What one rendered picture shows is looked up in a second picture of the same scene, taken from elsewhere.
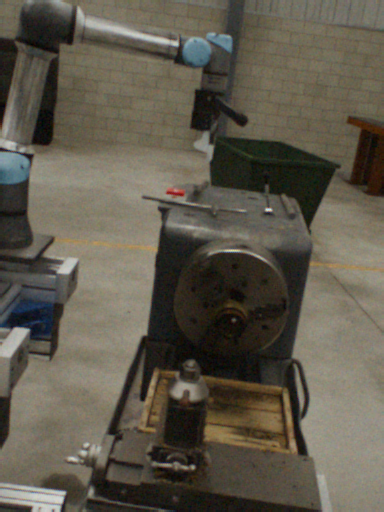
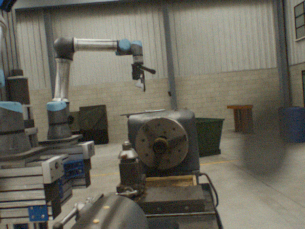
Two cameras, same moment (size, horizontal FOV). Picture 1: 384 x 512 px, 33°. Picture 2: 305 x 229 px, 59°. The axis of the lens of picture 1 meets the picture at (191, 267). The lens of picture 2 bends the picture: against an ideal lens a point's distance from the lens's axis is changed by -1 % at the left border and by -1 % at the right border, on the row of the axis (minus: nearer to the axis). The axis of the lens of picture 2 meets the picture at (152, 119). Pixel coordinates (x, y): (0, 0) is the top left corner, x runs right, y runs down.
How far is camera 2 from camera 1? 0.47 m
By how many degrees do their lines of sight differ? 16
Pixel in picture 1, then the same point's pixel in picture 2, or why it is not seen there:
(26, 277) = (69, 150)
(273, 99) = (195, 106)
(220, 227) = (152, 115)
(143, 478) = not seen: hidden behind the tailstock
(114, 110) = not seen: hidden behind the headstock
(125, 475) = not seen: hidden behind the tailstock
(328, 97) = (217, 100)
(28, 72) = (61, 68)
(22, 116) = (61, 87)
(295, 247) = (187, 115)
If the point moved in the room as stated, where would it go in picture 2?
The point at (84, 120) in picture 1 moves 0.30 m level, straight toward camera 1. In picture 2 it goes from (120, 131) to (120, 132)
